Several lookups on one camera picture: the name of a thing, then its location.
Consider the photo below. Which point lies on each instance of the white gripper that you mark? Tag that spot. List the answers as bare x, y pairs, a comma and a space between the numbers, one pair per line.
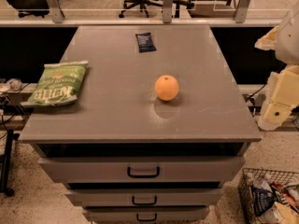
290, 41

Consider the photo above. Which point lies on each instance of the orange fruit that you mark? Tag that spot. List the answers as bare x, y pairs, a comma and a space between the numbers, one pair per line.
166, 88

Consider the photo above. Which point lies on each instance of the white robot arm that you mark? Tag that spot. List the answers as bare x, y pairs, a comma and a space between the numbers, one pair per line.
287, 46

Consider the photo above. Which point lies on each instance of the blue rxbar blueberry wrapper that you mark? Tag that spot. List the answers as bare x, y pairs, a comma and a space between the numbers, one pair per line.
145, 43

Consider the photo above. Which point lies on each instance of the black office chair centre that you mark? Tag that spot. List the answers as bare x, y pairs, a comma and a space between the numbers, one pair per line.
170, 8

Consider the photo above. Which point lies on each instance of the top grey drawer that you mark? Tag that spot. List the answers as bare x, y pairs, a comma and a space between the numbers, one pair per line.
141, 169

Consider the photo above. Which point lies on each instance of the grey drawer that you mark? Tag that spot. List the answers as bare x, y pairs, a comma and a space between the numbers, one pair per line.
145, 214
143, 197
141, 169

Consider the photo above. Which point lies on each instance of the grey drawer cabinet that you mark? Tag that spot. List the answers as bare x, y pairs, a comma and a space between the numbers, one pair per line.
118, 113

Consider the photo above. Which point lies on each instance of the middle grey drawer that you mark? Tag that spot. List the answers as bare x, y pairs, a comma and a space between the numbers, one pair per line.
143, 197

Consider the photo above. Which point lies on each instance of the bottom grey drawer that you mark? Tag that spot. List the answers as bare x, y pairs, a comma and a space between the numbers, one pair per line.
145, 214

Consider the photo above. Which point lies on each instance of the green kettle chips bag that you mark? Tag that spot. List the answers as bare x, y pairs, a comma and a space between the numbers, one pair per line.
59, 84

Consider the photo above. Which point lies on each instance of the crumpled plastic on shelf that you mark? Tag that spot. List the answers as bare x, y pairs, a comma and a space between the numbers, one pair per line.
14, 84

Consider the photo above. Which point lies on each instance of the black stand at left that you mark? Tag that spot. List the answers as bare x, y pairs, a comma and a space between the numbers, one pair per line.
5, 163

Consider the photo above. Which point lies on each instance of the wire basket of snacks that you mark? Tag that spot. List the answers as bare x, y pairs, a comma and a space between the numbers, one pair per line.
269, 196

